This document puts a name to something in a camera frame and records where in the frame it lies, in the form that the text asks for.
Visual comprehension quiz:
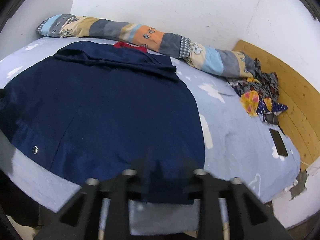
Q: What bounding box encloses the navy blue work jacket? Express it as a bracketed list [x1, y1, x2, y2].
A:
[1, 41, 205, 204]

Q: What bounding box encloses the light blue cloud bedsheet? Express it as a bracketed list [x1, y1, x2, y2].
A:
[1, 38, 300, 235]

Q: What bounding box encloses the black smartphone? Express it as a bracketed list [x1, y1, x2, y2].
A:
[269, 128, 288, 158]

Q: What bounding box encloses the wooden headboard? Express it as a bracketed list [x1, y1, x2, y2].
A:
[233, 40, 320, 171]

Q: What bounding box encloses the colourful patterned crumpled cloth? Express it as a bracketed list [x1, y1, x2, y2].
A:
[227, 59, 288, 125]

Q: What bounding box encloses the striped patchwork rolled quilt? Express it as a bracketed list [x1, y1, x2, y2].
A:
[36, 14, 260, 78]

